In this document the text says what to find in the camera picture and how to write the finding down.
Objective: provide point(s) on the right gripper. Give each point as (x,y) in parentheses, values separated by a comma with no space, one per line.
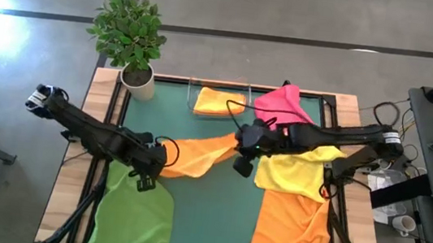
(259,138)

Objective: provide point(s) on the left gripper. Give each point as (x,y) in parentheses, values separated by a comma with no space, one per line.
(149,155)

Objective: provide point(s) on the yellow microfiber towel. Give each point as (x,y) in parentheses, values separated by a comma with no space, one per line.
(292,175)

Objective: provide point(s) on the orange microfiber towel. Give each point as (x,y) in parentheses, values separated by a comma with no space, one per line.
(200,156)
(216,102)
(293,240)

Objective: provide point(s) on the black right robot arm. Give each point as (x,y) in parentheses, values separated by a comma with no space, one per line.
(341,136)

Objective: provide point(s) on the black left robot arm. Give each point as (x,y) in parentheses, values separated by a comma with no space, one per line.
(88,131)

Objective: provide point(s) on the pink microfiber towel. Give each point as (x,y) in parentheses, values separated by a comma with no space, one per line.
(280,100)

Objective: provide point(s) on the green microfiber towel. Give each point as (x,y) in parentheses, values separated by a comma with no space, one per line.
(132,218)

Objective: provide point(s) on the small black clamp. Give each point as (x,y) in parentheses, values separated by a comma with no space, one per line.
(286,82)

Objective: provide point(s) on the beige plant pot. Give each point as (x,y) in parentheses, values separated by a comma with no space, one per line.
(142,90)

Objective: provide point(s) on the clear plastic bin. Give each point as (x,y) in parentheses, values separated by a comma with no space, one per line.
(192,94)

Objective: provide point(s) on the green table mat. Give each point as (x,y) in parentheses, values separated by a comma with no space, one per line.
(209,219)

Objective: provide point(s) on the green leafy plant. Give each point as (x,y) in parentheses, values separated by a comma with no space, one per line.
(128,31)

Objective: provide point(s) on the white paper sheet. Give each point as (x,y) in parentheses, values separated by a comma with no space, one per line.
(383,214)

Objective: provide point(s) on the black desk foot bar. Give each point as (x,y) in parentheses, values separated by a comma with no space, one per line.
(400,191)

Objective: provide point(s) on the white mug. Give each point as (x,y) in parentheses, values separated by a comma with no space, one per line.
(404,224)

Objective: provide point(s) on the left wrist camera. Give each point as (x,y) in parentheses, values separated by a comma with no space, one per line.
(146,184)

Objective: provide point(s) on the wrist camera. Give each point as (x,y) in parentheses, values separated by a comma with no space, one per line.
(243,166)
(146,184)

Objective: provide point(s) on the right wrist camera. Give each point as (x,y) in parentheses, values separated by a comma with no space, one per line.
(243,166)

